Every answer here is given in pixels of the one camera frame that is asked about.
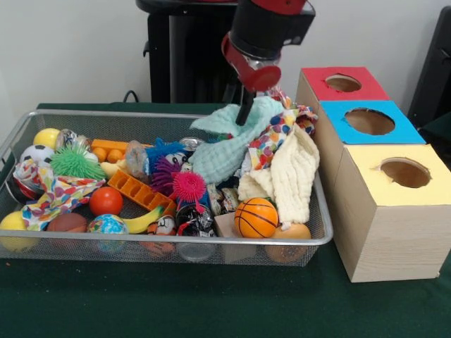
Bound toy burger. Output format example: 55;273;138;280
266;223;313;263

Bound white colourful patterned cloth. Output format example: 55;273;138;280
13;158;106;232

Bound mint muslin cloth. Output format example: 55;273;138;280
189;96;286;186

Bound wooden box with three holes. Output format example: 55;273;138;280
292;65;451;284

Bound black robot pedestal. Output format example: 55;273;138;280
135;0;285;104

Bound crushed black drink can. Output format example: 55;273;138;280
175;204;216;237

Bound cream muslin cloth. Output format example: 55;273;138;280
237;125;321;225

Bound small soccer ball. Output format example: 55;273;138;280
19;144;56;168

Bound yellow ball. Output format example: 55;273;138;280
33;127;61;151
0;211;38;253

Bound side table with green cloth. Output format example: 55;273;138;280
417;111;451;151

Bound shallow clear mesh bin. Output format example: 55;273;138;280
0;108;334;268

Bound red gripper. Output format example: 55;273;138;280
221;33;283;127

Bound orange toy basketball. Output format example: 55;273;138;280
234;196;279;239

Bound dark green tablecloth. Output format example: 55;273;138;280
0;101;451;338

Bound colourful dotted cloth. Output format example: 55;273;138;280
246;115;299;172
269;87;320;137

